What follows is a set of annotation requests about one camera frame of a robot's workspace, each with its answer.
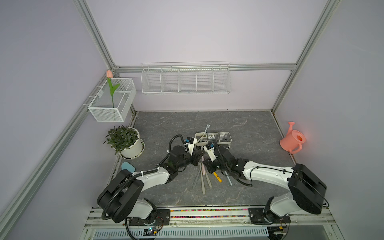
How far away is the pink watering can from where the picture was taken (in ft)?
3.03

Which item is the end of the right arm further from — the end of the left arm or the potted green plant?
the potted green plant

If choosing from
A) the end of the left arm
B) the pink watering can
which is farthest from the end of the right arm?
the pink watering can

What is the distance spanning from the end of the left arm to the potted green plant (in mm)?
314

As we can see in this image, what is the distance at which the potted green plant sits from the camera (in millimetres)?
835

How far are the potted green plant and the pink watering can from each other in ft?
3.10

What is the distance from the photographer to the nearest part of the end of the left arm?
0.67m

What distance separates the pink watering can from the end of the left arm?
24.2 inches

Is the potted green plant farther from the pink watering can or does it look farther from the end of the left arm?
the pink watering can
